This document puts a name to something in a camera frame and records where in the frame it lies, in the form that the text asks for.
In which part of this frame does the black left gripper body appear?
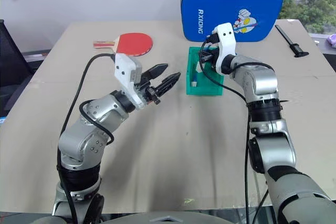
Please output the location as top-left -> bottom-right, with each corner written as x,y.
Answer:
135,73 -> 162,105

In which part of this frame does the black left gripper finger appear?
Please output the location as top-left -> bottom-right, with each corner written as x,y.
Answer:
154,71 -> 182,97
143,63 -> 169,80

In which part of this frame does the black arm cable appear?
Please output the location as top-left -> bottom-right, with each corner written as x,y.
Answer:
198,42 -> 266,224
56,53 -> 118,224

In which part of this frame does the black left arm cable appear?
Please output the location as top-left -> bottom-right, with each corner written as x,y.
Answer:
56,53 -> 118,224

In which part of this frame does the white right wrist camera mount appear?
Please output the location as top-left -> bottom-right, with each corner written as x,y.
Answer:
213,23 -> 237,74

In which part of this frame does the black mesh office chair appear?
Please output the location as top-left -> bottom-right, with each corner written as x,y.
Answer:
0,19 -> 35,114

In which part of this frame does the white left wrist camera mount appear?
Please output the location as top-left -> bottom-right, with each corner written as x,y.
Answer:
114,54 -> 146,110

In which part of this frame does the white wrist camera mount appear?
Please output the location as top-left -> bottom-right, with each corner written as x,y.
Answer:
114,54 -> 146,110
213,23 -> 237,74

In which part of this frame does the blue cable with white plug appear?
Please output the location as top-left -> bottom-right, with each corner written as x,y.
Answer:
191,45 -> 217,88

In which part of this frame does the green plastic bin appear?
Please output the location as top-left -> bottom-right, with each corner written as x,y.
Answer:
186,46 -> 224,96

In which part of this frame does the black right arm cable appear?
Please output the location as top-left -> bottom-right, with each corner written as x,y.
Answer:
198,42 -> 266,224

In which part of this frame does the blue RXIONG kick pad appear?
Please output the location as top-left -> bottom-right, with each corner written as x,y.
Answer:
180,0 -> 284,42

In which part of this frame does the red table tennis paddle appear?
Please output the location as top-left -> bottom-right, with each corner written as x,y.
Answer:
93,33 -> 154,57

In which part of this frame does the black caliper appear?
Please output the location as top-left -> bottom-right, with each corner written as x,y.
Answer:
275,24 -> 311,58

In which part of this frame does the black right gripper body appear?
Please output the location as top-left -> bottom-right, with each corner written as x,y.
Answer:
209,41 -> 222,71

